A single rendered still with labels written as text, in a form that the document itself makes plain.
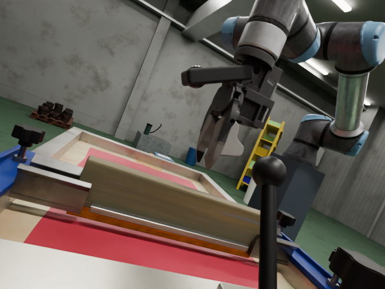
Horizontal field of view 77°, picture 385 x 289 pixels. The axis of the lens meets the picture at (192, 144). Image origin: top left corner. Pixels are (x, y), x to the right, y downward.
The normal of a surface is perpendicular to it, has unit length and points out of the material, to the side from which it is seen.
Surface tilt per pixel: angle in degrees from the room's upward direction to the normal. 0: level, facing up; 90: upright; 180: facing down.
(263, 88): 90
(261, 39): 90
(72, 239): 0
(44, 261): 0
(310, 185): 90
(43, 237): 0
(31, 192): 90
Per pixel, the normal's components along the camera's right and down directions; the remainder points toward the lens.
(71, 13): 0.36, 0.22
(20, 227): 0.39, -0.92
